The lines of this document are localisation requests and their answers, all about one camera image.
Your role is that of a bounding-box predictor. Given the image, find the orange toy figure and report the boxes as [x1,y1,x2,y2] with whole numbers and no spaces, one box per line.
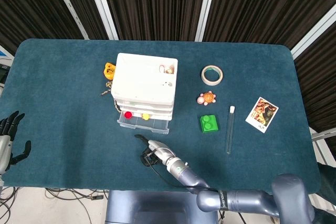
[102,62,117,80]

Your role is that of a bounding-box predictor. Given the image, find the green building block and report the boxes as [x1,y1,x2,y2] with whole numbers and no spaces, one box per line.
[199,114,220,133]

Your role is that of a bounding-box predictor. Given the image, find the beige masking tape roll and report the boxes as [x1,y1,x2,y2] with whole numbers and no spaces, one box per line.
[201,65,224,87]

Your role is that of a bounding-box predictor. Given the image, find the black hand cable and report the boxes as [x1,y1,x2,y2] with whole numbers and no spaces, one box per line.
[149,153,220,192]

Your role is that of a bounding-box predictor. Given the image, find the clear test tube white cap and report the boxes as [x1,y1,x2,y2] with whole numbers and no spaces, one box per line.
[225,105,236,155]

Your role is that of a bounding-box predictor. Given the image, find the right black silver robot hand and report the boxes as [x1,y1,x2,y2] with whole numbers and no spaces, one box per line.
[134,134,176,167]

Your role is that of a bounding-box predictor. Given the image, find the orange pink turtle toy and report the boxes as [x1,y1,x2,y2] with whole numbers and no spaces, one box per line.
[196,91,217,105]

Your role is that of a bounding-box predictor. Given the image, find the blue teal tablecloth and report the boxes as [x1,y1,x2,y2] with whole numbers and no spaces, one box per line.
[0,38,321,196]

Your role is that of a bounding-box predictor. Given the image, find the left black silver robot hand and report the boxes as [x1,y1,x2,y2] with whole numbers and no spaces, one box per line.
[0,110,32,175]

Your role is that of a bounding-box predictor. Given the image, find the clear drawer with wooden parts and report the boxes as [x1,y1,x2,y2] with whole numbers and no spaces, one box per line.
[115,106,174,116]

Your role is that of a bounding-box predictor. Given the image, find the clear drawer with red pompom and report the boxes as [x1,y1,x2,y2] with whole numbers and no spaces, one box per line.
[117,110,171,135]

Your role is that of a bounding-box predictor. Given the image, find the tangled floor cables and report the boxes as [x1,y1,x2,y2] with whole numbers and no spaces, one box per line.
[0,186,108,224]

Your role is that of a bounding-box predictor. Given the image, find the braided beige black rope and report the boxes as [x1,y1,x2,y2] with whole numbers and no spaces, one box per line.
[100,81,123,112]

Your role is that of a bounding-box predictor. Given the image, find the white plastic drawer cabinet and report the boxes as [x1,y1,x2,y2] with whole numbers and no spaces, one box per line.
[110,52,179,120]

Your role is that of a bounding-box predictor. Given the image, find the black velcro strap white letters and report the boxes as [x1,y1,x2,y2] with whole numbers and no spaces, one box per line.
[216,189,228,211]

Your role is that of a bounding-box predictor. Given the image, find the printed photo card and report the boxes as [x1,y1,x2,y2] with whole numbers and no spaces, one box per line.
[245,97,279,134]

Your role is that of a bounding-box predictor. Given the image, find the blue-grey robot torso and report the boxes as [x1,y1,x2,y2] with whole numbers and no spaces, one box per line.
[104,190,218,224]

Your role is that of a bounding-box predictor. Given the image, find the small tan trinket with ring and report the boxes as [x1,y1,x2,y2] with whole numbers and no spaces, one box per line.
[159,63,175,74]

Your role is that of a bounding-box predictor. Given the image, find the clear drawer with die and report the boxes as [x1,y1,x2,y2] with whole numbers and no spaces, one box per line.
[114,100,174,109]

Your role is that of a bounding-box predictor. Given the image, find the white metal frame post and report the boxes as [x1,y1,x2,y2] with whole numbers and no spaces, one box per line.
[83,0,119,40]
[290,5,336,60]
[194,0,220,42]
[48,0,90,40]

